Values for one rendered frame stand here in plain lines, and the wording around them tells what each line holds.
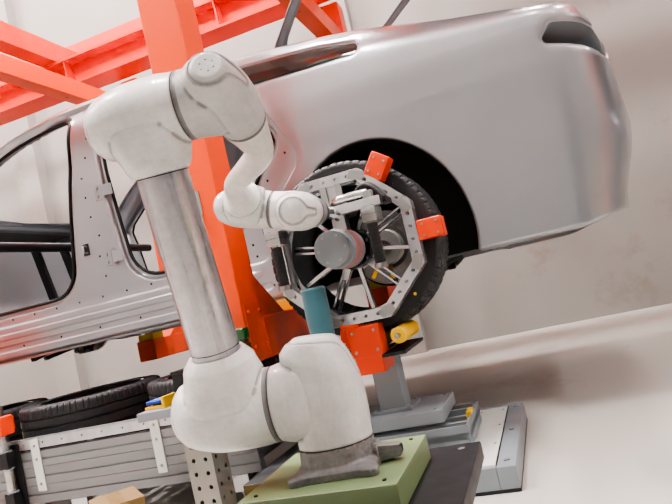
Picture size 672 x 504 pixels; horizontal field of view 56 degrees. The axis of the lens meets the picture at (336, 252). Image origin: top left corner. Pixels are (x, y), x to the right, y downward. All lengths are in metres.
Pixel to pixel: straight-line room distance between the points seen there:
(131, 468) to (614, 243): 4.47
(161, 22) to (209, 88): 1.48
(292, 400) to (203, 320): 0.23
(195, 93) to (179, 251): 0.30
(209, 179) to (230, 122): 1.19
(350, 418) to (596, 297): 4.85
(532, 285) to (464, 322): 0.70
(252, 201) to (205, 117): 0.52
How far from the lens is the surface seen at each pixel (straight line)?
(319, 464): 1.29
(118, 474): 2.84
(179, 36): 2.57
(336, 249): 2.13
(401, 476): 1.22
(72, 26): 8.14
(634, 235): 6.01
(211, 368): 1.28
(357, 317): 2.27
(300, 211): 1.61
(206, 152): 2.41
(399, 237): 2.74
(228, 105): 1.18
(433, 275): 2.29
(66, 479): 3.01
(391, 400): 2.45
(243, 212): 1.67
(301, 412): 1.26
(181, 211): 1.24
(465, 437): 2.29
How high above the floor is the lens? 0.70
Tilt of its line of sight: 4 degrees up
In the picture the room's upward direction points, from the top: 13 degrees counter-clockwise
